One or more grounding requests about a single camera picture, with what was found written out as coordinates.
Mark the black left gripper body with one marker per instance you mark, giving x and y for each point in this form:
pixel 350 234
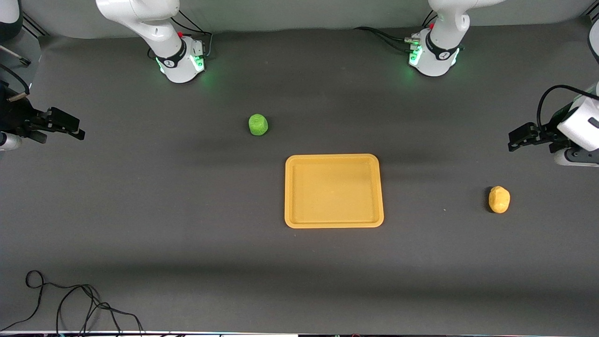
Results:
pixel 547 134

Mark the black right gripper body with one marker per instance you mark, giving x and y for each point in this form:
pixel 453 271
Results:
pixel 18 120

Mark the yellow potato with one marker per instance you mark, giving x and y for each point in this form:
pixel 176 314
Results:
pixel 499 199

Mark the green apple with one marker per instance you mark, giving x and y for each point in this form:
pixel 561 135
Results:
pixel 258 125

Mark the orange plastic tray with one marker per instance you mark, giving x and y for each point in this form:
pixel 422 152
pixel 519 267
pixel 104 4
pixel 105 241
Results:
pixel 333 192

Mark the metal rod with black tip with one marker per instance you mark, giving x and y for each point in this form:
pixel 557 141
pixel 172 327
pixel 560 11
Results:
pixel 21 59

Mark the dark grey table mat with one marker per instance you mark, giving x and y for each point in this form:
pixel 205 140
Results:
pixel 187 210

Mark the aluminium frame rail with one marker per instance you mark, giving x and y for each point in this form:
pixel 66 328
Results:
pixel 593 18
pixel 35 25

